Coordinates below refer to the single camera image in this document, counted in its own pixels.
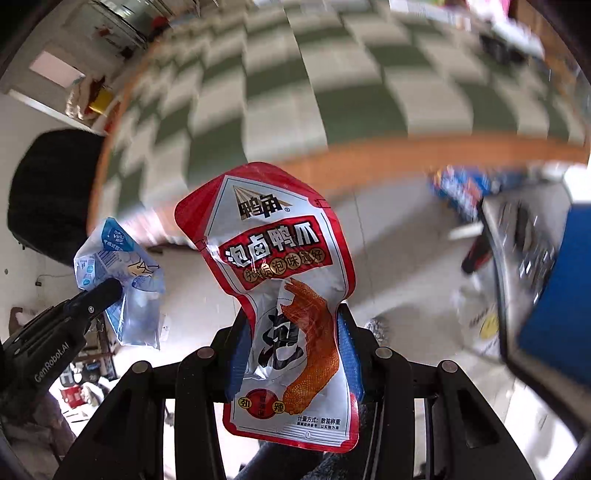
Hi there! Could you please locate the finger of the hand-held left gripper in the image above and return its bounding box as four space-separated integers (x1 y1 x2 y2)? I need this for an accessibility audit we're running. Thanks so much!
69 277 124 320

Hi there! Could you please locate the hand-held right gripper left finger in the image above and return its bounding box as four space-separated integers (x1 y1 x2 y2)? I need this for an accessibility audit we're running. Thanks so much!
53 316 253 480

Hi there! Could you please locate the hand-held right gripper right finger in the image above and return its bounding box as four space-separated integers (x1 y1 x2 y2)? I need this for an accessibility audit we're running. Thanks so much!
338 303 539 480

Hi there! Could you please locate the blue white plastic packet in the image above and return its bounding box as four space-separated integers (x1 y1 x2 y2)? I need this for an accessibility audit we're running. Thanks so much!
74 218 166 350

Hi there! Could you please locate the red white snack packet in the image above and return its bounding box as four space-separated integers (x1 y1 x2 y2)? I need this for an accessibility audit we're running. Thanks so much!
174 161 362 454

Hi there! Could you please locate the grey fluffy slipper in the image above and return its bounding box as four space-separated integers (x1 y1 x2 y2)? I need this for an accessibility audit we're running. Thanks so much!
365 318 394 343

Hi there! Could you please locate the black chair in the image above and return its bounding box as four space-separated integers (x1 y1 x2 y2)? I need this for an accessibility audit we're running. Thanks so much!
7 129 108 267

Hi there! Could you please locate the clear plastic bag yellow print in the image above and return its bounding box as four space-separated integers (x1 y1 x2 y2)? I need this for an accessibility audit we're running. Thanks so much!
455 277 503 357

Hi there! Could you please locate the red black shoe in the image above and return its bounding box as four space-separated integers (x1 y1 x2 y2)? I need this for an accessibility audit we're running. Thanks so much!
462 230 493 276

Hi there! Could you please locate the grey metal rack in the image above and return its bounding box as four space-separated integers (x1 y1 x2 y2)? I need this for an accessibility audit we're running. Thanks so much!
479 185 570 366

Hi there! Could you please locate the blue colourful printed box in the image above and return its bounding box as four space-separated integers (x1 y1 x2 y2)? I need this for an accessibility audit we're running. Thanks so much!
428 165 496 223

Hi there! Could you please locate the blue flat panel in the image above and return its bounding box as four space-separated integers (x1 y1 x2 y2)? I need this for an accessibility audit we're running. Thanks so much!
516 202 591 394

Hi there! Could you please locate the pink white board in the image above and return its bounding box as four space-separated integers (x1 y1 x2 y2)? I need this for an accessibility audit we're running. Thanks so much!
29 51 87 89

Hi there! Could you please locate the metal shelf unit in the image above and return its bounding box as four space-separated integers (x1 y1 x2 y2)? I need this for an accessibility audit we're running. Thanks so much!
87 0 160 48

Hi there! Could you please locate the green white checkered mat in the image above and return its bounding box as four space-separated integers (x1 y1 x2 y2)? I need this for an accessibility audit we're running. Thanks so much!
87 0 591 246

